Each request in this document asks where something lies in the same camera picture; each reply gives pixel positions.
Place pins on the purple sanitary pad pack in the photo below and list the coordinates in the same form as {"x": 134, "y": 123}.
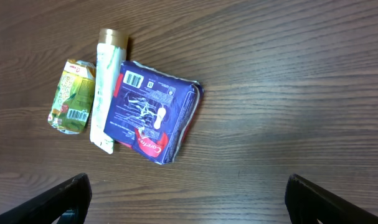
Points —
{"x": 151, "y": 111}

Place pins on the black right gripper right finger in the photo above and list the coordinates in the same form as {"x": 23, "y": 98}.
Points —
{"x": 307, "y": 202}

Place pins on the white cream tube gold cap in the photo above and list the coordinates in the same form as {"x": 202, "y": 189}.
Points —
{"x": 111, "y": 51}

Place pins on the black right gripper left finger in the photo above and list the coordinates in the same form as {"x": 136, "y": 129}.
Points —
{"x": 67, "y": 202}

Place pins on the green yellow drink carton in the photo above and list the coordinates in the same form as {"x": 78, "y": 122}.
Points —
{"x": 73, "y": 98}

